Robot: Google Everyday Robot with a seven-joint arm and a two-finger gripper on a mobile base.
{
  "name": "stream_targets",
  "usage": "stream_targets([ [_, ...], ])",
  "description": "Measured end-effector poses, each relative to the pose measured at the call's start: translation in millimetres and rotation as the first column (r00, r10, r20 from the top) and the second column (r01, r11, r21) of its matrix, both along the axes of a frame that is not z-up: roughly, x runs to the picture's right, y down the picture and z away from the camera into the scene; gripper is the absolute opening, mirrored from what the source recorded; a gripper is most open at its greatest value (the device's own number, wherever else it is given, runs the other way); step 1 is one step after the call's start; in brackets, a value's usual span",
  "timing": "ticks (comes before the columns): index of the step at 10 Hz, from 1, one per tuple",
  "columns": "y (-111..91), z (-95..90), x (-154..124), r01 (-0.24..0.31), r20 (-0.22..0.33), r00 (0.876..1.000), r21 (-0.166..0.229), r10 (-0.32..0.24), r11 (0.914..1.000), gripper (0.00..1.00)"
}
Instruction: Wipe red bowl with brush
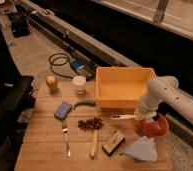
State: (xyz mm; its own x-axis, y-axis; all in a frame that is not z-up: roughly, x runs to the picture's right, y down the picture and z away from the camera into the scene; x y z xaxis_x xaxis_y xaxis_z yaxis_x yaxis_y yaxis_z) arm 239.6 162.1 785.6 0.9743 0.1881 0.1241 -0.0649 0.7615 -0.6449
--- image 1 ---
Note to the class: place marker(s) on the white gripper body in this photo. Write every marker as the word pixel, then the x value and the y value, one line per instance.
pixel 144 110

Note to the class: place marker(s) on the white handled brush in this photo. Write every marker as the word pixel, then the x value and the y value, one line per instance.
pixel 122 117

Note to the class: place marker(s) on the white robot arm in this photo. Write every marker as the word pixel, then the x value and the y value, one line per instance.
pixel 164 89

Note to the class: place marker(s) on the red bowl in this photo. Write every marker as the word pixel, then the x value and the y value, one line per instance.
pixel 157 127

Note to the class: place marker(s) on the yellow plastic bin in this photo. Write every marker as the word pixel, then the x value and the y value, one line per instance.
pixel 121 87

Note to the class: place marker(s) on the blue cloth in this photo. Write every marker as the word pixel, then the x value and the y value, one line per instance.
pixel 143 149

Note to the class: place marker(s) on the wooden block eraser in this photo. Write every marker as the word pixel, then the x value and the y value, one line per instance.
pixel 113 142

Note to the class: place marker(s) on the bunch of dark grapes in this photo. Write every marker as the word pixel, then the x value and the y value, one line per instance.
pixel 90 124

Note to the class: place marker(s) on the green pepper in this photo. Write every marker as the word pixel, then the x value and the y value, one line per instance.
pixel 85 102

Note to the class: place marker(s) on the white cup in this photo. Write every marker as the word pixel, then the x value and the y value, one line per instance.
pixel 79 83

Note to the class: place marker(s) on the blue box device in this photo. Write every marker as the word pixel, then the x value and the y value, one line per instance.
pixel 82 69

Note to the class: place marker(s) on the blue sponge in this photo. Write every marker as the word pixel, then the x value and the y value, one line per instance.
pixel 63 110

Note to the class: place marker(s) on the silver fork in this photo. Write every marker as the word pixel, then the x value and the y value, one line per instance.
pixel 65 132

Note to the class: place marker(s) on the black chair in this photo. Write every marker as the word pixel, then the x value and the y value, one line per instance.
pixel 15 97

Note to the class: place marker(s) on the wooden handle knife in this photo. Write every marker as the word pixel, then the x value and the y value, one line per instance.
pixel 94 144

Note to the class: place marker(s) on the metal rail beam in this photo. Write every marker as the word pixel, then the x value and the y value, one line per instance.
pixel 105 53

